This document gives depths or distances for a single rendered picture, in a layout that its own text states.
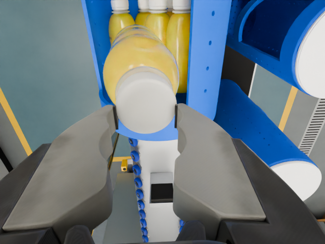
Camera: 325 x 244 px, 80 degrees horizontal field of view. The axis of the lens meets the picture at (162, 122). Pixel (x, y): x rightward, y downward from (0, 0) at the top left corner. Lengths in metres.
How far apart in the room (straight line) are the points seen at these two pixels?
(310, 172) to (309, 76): 0.40
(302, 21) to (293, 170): 0.51
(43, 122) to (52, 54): 0.65
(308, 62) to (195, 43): 0.39
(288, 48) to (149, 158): 0.61
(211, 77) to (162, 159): 0.53
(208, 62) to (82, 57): 1.39
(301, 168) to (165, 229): 0.76
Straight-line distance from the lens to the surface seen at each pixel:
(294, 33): 0.67
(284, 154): 0.88
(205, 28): 0.34
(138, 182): 0.87
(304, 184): 0.99
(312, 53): 0.66
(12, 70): 1.96
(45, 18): 1.72
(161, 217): 1.15
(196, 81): 0.35
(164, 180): 0.86
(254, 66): 1.62
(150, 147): 0.80
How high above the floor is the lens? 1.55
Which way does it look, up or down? 58 degrees down
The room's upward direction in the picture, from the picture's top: 177 degrees clockwise
